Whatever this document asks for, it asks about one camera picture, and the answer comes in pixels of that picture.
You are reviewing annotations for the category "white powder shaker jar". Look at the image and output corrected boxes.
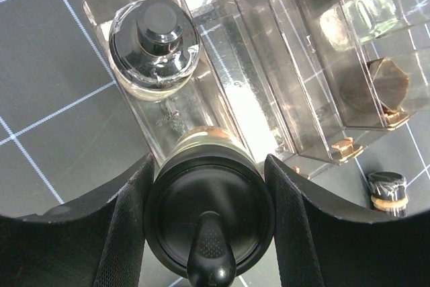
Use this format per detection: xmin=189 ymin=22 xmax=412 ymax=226
xmin=109 ymin=0 xmax=202 ymax=101

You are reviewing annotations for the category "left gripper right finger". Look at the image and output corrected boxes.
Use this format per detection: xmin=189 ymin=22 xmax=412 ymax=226
xmin=264 ymin=155 xmax=429 ymax=286

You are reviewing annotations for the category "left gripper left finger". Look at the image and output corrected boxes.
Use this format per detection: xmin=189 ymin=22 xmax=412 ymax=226
xmin=1 ymin=154 xmax=155 ymax=286

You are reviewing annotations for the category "small spice bottle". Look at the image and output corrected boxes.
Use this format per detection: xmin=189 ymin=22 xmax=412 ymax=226
xmin=366 ymin=171 xmax=409 ymax=218

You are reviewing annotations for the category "tall clear liquid bottle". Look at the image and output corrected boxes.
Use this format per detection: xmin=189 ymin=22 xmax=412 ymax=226
xmin=319 ymin=0 xmax=399 ymax=52

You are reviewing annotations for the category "glass jar black lid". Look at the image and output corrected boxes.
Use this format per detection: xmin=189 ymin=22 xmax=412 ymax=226
xmin=144 ymin=126 xmax=275 ymax=286

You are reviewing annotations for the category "tall bottle dark sauce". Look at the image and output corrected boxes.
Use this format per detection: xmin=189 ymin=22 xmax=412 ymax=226
xmin=341 ymin=58 xmax=410 ymax=117

